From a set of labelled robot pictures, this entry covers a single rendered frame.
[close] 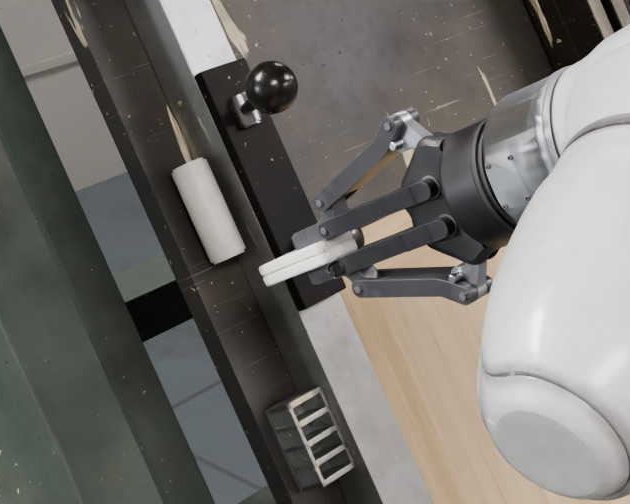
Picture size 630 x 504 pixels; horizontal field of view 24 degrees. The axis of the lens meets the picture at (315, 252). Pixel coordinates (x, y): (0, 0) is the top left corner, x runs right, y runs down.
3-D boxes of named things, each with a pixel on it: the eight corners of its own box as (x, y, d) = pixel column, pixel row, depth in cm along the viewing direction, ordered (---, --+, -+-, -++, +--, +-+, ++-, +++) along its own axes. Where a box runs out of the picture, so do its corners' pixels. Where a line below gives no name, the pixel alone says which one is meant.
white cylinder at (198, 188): (162, 175, 113) (204, 269, 113) (184, 163, 111) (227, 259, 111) (190, 164, 115) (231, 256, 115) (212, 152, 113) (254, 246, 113)
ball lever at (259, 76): (229, 144, 114) (263, 117, 101) (209, 100, 114) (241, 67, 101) (272, 126, 115) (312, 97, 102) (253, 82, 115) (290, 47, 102)
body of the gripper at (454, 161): (460, 119, 82) (352, 168, 89) (520, 257, 82) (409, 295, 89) (534, 87, 87) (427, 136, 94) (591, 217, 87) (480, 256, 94)
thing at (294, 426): (299, 493, 114) (323, 487, 112) (262, 411, 113) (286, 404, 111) (332, 471, 116) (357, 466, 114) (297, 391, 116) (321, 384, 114)
